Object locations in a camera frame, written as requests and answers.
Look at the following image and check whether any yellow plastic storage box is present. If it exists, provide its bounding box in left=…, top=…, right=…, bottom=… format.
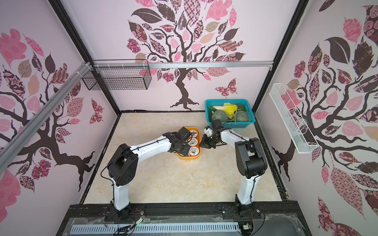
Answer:
left=176, top=126, right=201, bottom=160

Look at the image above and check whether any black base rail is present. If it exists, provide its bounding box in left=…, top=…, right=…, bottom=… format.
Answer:
left=57, top=201, right=311, bottom=236

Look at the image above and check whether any orange tape roll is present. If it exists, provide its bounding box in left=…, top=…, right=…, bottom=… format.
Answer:
left=189, top=147, right=200, bottom=156
left=190, top=130, right=198, bottom=138
left=188, top=138, right=198, bottom=147

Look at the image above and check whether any green melon left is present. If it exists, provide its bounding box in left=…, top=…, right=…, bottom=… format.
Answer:
left=211, top=110, right=228, bottom=123

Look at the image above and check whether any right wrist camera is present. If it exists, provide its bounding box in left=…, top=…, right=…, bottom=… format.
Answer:
left=204, top=119, right=224, bottom=137

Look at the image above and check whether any green melon right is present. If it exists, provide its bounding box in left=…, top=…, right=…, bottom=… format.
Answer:
left=234, top=110, right=250, bottom=123

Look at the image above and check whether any black wire wall basket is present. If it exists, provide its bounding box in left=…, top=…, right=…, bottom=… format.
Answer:
left=82, top=59, right=152, bottom=90

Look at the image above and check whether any white wire wall shelf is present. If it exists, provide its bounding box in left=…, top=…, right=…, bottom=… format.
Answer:
left=269, top=83, right=320, bottom=154

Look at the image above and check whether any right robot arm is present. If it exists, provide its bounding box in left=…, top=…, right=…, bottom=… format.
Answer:
left=199, top=127, right=268, bottom=215

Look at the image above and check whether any green melon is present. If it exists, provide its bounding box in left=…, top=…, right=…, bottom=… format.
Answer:
left=211, top=110, right=228, bottom=123
left=234, top=110, right=250, bottom=123

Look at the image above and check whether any teal plastic basket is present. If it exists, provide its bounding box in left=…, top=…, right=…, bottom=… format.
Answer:
left=205, top=99, right=256, bottom=128

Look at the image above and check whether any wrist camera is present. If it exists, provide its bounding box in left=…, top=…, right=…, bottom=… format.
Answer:
left=204, top=119, right=224, bottom=137
left=176, top=127, right=193, bottom=143

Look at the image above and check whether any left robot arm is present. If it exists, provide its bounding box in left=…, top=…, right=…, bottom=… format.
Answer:
left=105, top=128, right=193, bottom=214

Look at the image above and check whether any white slotted cable duct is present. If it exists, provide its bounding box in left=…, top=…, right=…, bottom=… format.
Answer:
left=69, top=222, right=240, bottom=236

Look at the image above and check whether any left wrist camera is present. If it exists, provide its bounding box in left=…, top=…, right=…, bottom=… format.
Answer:
left=176, top=127, right=193, bottom=143

